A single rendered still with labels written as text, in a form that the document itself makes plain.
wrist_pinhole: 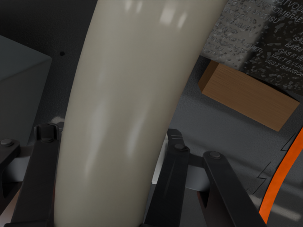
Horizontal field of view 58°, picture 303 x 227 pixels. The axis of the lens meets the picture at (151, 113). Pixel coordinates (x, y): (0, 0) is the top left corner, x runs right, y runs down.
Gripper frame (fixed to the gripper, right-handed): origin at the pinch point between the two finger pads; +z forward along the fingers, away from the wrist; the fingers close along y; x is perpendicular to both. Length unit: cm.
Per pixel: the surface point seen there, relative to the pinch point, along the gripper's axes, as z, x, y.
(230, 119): 79, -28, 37
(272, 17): 15.0, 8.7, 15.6
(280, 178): 77, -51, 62
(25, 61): 69, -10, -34
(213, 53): 22.2, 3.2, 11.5
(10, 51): 73, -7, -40
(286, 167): 76, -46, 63
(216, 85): 67, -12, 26
